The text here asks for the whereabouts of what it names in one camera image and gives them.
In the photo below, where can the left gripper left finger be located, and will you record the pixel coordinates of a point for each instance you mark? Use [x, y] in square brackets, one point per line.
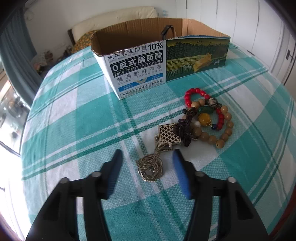
[57, 219]

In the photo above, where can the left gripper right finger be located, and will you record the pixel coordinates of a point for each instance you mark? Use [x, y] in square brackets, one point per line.
[238, 218]

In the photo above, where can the brass lattice keychain pendant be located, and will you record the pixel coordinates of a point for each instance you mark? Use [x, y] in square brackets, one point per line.
[150, 167]

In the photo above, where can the teal plaid tablecloth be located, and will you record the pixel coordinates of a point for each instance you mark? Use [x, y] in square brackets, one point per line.
[76, 123]

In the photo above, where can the pile of clothes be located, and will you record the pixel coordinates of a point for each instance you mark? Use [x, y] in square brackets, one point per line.
[43, 61]

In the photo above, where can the teal curtain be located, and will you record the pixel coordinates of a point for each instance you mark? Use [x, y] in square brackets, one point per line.
[17, 53]

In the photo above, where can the orange floral bedspread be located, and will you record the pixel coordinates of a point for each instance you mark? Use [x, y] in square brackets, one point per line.
[83, 42]

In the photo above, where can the open cardboard box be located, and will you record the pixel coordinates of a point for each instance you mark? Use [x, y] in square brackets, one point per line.
[140, 54]

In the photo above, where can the cream padded headboard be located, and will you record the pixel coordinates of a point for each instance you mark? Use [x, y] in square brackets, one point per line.
[111, 18]

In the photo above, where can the white wardrobe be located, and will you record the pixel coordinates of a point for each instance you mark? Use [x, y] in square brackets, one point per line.
[252, 25]

